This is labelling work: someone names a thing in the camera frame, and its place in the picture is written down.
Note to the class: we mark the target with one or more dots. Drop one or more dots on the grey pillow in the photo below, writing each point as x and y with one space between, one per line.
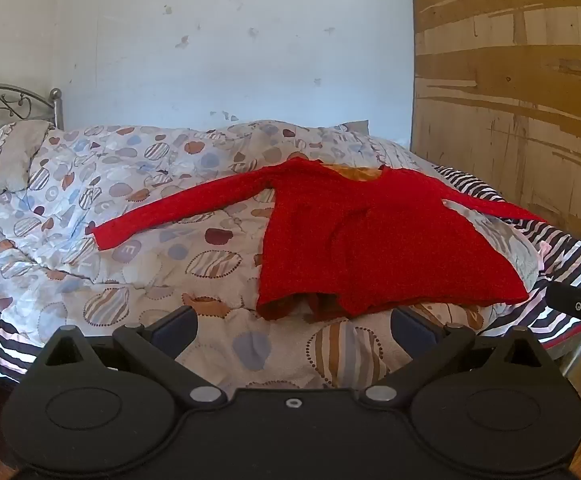
356 126

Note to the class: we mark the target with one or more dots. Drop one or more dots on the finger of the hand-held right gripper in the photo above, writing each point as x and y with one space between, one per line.
570 300

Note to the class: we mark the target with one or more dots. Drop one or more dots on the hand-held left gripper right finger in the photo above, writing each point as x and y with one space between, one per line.
411 329

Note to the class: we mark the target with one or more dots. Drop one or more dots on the metal bed headboard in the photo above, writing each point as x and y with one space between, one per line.
5 102

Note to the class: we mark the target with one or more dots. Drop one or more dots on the red knit sweater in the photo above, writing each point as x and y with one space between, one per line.
370 240

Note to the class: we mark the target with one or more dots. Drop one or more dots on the striped bed sheet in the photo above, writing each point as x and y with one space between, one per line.
570 255

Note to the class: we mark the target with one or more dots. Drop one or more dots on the patterned white quilt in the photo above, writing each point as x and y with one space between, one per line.
170 240

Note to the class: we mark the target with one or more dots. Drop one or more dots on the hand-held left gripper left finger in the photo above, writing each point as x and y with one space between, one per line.
179 326

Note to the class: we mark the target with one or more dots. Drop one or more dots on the patterned ruffled pillow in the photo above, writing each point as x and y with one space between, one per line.
8 160

